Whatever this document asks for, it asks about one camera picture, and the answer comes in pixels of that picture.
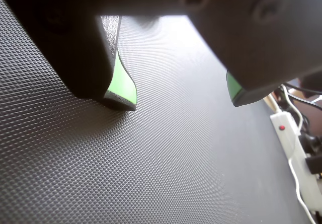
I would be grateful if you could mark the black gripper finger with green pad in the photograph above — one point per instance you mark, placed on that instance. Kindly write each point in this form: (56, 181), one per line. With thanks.
(251, 45)
(63, 45)

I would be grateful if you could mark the black power plug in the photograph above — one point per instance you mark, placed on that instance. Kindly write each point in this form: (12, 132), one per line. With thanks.
(310, 142)
(314, 164)

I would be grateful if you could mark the black textured rubber mat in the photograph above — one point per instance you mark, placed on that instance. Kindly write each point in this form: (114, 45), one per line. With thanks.
(151, 158)

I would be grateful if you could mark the white power strip red switch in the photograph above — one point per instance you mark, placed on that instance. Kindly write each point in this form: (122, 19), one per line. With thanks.
(289, 133)

